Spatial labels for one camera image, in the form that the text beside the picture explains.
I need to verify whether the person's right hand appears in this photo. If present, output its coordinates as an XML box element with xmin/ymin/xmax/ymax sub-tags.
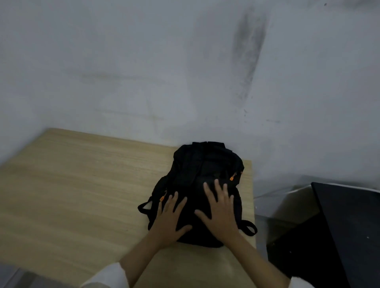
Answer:
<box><xmin>194</xmin><ymin>179</ymin><xmax>240</xmax><ymax>244</ymax></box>

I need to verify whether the person's left hand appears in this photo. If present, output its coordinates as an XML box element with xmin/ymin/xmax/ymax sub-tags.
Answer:
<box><xmin>148</xmin><ymin>191</ymin><xmax>193</xmax><ymax>250</ymax></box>

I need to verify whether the black backpack with orange zippers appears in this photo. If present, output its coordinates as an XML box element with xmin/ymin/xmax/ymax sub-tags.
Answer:
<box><xmin>137</xmin><ymin>141</ymin><xmax>258</xmax><ymax>248</ymax></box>

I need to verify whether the person's right forearm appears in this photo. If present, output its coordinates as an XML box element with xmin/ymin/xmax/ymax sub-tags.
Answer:
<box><xmin>225</xmin><ymin>233</ymin><xmax>315</xmax><ymax>288</ymax></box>

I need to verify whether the person's left forearm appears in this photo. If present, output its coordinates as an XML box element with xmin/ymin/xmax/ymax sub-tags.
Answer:
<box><xmin>80</xmin><ymin>233</ymin><xmax>167</xmax><ymax>288</ymax></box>

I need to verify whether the black cabinet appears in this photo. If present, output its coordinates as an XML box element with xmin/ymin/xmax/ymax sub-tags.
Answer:
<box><xmin>266</xmin><ymin>182</ymin><xmax>380</xmax><ymax>288</ymax></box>

